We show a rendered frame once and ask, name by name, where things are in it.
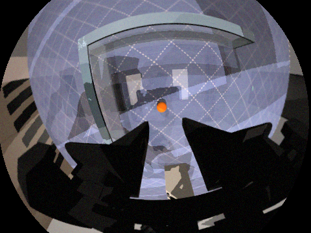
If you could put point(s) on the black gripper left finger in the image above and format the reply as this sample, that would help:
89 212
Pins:
125 158

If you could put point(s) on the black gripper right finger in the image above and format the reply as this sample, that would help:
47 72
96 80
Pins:
216 150

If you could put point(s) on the clear l-shaped low wall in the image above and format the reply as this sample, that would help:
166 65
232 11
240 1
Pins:
142 36

